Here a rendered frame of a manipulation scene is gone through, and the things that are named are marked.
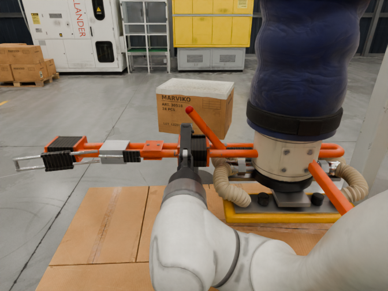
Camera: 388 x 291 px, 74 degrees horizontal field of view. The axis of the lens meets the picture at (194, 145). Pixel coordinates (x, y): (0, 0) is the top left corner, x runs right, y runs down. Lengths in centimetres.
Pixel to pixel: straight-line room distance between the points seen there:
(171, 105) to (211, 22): 585
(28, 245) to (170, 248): 212
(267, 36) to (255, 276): 45
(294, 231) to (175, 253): 61
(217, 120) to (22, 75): 601
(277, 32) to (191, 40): 734
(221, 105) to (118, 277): 140
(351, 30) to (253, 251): 44
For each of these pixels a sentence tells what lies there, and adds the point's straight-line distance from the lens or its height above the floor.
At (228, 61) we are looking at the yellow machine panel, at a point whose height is 32.
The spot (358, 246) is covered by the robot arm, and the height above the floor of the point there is 144.
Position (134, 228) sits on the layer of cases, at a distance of 148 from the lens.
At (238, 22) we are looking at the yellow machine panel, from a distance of 800.
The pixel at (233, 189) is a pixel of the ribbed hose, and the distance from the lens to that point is 65.
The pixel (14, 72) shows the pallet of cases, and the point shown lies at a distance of 759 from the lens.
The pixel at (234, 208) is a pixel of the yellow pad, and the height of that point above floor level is 113.
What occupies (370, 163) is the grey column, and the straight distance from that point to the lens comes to 230.
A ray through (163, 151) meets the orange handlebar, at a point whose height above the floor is 124.
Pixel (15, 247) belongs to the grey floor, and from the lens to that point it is 248.
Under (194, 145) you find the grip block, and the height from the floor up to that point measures 125.
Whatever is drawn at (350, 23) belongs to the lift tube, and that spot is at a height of 155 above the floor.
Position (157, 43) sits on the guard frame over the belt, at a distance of 848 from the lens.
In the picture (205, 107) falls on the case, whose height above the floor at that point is 90.
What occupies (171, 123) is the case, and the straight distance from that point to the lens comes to 226.
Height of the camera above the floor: 157
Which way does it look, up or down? 27 degrees down
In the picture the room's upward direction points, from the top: straight up
